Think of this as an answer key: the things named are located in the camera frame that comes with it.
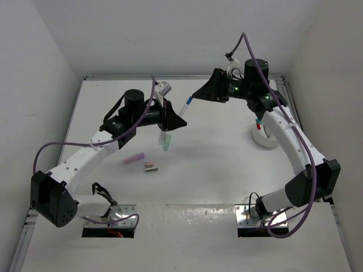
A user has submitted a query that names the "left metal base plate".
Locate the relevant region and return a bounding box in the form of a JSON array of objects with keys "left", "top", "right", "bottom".
[{"left": 83, "top": 205, "right": 140, "bottom": 228}]

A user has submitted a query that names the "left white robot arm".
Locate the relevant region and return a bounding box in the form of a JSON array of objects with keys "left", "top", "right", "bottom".
[{"left": 30, "top": 89, "right": 187, "bottom": 228}]

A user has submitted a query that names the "blue capped white marker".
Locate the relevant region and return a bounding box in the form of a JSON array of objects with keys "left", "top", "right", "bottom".
[{"left": 179, "top": 96, "right": 193, "bottom": 117}]

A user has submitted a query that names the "white round divided organizer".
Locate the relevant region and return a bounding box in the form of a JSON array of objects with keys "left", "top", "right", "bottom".
[{"left": 252, "top": 124, "right": 278, "bottom": 148}]

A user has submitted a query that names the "metal base plate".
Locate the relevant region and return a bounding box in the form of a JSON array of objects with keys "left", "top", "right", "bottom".
[
  {"left": 83, "top": 205, "right": 140, "bottom": 228},
  {"left": 235, "top": 204, "right": 288, "bottom": 229}
]

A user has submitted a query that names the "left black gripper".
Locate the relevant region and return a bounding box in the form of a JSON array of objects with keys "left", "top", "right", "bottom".
[{"left": 132, "top": 97, "right": 186, "bottom": 131}]

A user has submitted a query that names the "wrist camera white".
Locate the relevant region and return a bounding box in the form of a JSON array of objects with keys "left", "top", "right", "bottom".
[
  {"left": 156, "top": 81, "right": 172, "bottom": 97},
  {"left": 225, "top": 52, "right": 240, "bottom": 75}
]

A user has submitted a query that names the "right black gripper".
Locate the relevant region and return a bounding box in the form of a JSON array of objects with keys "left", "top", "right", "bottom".
[{"left": 192, "top": 68, "right": 252, "bottom": 103}]

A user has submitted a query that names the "orange highlighter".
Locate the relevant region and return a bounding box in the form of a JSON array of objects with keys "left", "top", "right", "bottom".
[{"left": 158, "top": 131, "right": 167, "bottom": 146}]

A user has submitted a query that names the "green highlighter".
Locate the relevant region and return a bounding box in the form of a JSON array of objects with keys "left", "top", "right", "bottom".
[{"left": 163, "top": 134, "right": 171, "bottom": 151}]

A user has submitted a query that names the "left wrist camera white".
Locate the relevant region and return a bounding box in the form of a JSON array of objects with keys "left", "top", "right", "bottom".
[{"left": 156, "top": 81, "right": 172, "bottom": 97}]

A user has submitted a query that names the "pink mini stapler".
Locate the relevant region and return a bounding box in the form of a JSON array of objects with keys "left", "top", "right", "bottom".
[{"left": 144, "top": 162, "right": 159, "bottom": 172}]

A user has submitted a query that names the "purple highlighter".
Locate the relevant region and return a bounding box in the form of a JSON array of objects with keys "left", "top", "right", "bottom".
[{"left": 122, "top": 152, "right": 145, "bottom": 165}]

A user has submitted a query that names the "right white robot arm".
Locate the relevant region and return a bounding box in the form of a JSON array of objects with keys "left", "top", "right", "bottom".
[{"left": 192, "top": 59, "right": 341, "bottom": 219}]

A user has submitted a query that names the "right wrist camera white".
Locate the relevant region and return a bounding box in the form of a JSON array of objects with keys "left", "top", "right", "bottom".
[{"left": 225, "top": 52, "right": 240, "bottom": 75}]

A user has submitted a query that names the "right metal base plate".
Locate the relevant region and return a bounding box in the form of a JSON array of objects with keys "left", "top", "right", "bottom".
[{"left": 235, "top": 204, "right": 288, "bottom": 229}]

